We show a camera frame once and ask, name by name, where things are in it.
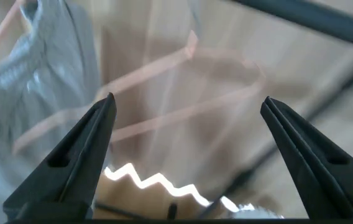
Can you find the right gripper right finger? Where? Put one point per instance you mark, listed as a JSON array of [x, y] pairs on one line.
[[319, 174]]

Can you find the beige curtain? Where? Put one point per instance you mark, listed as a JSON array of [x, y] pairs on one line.
[[226, 46]]

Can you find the black clothes rack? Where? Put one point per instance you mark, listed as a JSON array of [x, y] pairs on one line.
[[319, 18]]

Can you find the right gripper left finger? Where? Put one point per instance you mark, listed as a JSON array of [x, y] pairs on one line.
[[71, 161]]

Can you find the pale grey shorts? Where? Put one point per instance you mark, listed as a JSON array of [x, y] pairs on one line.
[[55, 62]]

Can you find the white laundry basket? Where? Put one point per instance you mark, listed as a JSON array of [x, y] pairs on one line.
[[257, 214]]

